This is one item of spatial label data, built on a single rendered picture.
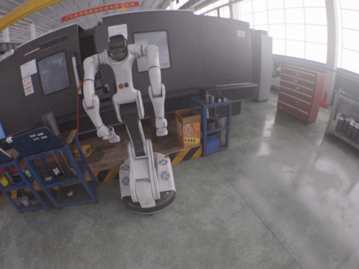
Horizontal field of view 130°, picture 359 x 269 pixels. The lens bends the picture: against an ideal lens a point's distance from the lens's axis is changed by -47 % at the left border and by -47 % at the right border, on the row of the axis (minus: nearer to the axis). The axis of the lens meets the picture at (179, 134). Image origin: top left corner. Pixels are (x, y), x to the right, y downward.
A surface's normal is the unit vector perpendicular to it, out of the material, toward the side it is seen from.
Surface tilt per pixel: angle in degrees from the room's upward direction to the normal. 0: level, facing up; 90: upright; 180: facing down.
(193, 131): 90
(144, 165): 23
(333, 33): 90
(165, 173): 38
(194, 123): 90
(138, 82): 87
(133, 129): 110
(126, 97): 81
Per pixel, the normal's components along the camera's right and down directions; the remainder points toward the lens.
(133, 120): 0.19, 0.74
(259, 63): -0.94, 0.22
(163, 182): 0.05, -0.40
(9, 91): 0.34, 0.39
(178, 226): -0.07, -0.87
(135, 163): 0.00, -0.62
